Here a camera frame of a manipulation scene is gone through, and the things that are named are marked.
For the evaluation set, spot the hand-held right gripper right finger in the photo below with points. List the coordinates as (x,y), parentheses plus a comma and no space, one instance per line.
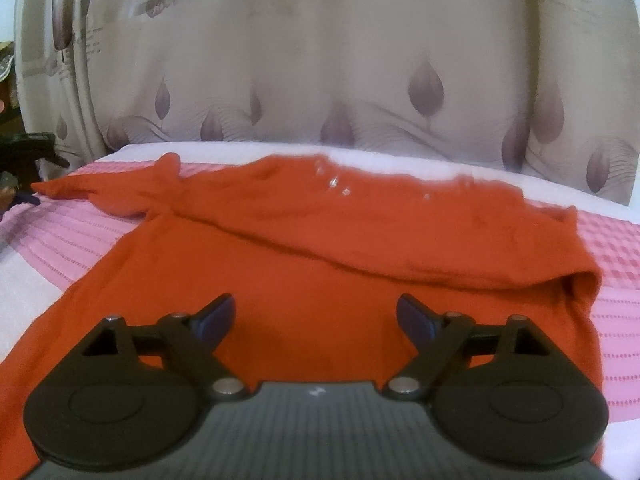
(414,318)

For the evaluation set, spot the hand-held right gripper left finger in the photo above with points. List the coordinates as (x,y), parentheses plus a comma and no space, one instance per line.
(218,318)

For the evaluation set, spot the orange shirt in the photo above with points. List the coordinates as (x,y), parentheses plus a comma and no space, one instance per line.
(300,260)

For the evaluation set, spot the pink checked blanket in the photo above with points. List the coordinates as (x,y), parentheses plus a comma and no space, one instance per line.
(615,270)

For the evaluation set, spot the dark object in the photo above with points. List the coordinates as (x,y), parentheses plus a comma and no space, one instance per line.
(30,147)

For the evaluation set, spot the leaf print beige curtain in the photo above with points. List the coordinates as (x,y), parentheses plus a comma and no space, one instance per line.
(350,35)

